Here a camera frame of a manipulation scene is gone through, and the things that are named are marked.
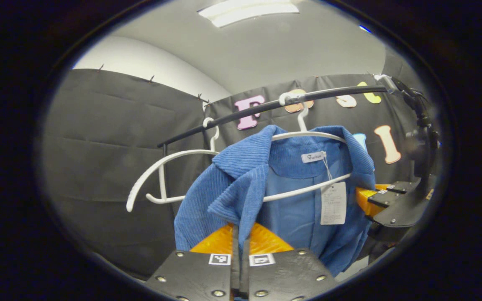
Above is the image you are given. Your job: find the white plastic clothes hanger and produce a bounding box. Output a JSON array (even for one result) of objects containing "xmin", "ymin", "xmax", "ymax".
[
  {"xmin": 126, "ymin": 118, "xmax": 220, "ymax": 213},
  {"xmin": 262, "ymin": 92, "xmax": 352, "ymax": 203}
]

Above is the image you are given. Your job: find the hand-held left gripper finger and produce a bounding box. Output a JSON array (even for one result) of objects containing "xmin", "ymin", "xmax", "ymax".
[
  {"xmin": 241, "ymin": 223, "xmax": 338, "ymax": 301},
  {"xmin": 146, "ymin": 223, "xmax": 240, "ymax": 301}
]

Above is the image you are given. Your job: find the black metal garment rack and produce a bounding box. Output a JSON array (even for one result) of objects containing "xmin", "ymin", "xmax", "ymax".
[{"xmin": 156, "ymin": 85, "xmax": 389, "ymax": 157}]

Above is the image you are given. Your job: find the blue corduroy jacket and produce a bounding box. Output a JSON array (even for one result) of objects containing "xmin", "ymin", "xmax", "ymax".
[{"xmin": 174, "ymin": 125, "xmax": 376, "ymax": 277}]

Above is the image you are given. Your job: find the black backdrop cloth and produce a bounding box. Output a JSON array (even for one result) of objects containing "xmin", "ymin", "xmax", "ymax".
[{"xmin": 40, "ymin": 69, "xmax": 434, "ymax": 278}]

